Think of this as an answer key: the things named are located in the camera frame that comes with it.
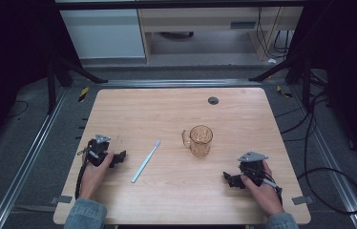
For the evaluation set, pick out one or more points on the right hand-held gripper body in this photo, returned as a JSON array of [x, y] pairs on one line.
[[251, 165]]

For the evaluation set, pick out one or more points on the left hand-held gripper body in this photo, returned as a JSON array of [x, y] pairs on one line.
[[98, 152]]

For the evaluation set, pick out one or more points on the person's left hand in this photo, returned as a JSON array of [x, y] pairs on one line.
[[93, 176]]

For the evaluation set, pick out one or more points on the person's right hand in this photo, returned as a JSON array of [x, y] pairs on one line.
[[262, 197]]

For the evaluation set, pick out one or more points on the white toothbrush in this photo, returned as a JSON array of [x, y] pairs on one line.
[[144, 162]]

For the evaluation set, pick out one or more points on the clear amber glass mug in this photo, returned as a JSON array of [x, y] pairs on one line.
[[200, 140]]

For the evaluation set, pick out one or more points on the grey tape piece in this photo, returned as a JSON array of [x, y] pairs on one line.
[[302, 200], [62, 199]]

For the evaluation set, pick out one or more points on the yellow black striped tape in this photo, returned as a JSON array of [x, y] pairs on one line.
[[283, 92], [83, 93]]

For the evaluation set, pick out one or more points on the grey round table grommet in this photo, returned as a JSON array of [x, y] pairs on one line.
[[213, 100]]

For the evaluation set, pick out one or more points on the black tripod stand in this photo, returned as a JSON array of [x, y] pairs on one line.
[[52, 79], [297, 70]]

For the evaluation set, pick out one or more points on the white cabinet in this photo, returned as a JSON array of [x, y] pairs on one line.
[[103, 33]]

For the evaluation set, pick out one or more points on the aluminium floor rail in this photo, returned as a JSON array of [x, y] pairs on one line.
[[179, 83], [332, 171], [24, 165]]

